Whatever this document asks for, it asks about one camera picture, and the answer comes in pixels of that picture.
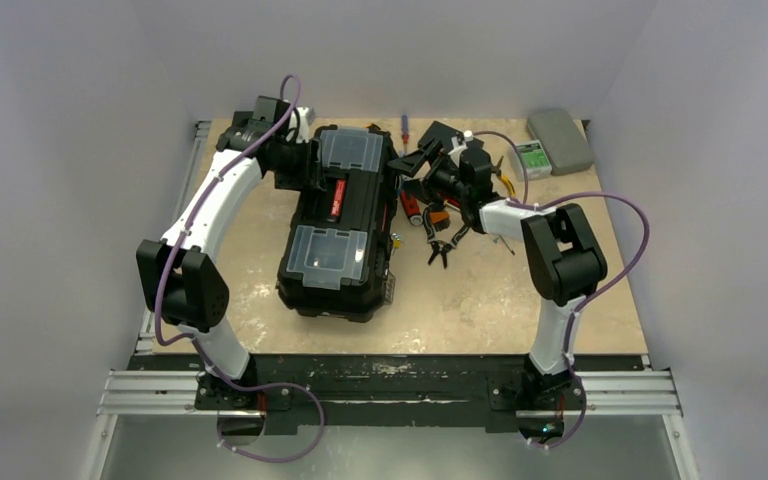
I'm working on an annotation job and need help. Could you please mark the black orange hex key holder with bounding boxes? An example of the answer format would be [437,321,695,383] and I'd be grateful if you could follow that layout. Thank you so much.
[421,205,451,243]

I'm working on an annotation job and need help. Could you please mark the aluminium rail frame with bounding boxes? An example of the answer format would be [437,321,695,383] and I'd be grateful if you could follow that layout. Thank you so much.
[95,119,213,480]

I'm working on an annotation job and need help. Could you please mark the black flat box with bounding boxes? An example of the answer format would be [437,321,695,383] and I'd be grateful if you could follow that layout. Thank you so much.
[417,121,463,153]

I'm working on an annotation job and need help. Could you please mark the green labelled clear box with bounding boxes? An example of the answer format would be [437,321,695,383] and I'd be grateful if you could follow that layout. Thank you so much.
[511,140,552,182]

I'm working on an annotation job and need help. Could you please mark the yellow handled pliers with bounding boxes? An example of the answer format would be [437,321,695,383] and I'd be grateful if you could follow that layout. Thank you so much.
[491,156,516,198]

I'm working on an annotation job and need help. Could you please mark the red blue screwdriver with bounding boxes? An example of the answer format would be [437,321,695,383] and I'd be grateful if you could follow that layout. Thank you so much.
[400,114,410,148]

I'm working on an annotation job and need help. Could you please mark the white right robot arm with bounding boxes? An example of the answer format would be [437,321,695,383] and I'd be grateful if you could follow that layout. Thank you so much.
[388,132,607,407]

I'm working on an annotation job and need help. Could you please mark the black handled pliers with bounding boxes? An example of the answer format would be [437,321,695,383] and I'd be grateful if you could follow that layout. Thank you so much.
[425,226,471,268]

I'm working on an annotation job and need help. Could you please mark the red handled adjustable wrench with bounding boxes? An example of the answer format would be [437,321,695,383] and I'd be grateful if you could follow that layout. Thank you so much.
[400,191,423,227]

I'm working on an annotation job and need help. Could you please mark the grey plastic case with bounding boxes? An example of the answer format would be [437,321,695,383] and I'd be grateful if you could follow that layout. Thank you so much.
[526,108,596,176]

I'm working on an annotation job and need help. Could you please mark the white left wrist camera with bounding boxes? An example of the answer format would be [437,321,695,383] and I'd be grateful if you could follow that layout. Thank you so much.
[286,107,316,143]

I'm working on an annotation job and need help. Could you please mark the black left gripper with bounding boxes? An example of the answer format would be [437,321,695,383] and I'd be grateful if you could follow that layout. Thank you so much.
[270,138,325,194]

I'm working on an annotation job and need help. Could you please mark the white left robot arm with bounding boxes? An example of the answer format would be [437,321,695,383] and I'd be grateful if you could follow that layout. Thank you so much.
[136,96,314,409]

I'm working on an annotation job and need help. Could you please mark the black plastic toolbox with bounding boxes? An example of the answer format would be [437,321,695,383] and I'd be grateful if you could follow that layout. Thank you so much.
[276,125,398,323]

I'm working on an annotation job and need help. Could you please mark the black yellow screwdriver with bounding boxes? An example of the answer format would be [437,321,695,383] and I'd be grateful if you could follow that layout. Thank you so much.
[492,236,516,255]

